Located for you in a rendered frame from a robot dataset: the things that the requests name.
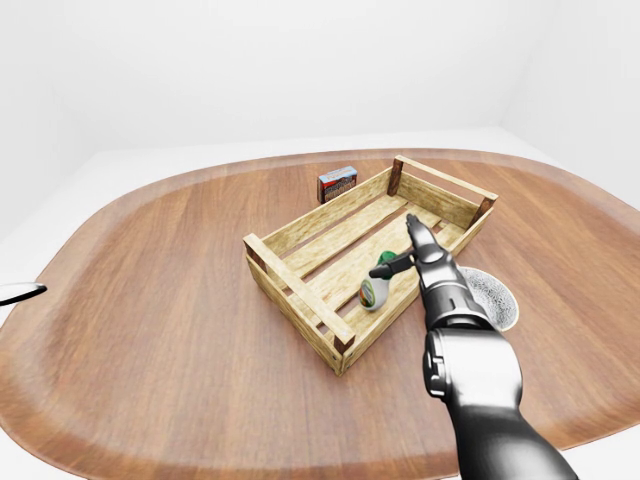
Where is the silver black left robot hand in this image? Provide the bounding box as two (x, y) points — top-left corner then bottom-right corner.
(0, 282), (49, 307)

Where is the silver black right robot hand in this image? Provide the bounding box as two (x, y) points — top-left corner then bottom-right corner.
(368, 213), (524, 409)

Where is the salad dressing bottle green cap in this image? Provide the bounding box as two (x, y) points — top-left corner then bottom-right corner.
(359, 249), (401, 313)

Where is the wooden slat tray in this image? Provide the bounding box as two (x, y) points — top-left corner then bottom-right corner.
(242, 154), (500, 378)

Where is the patterned white bowl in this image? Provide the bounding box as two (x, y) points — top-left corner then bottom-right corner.
(458, 266), (520, 334)

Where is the printed food box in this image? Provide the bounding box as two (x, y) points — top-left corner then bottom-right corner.
(317, 165), (359, 205)

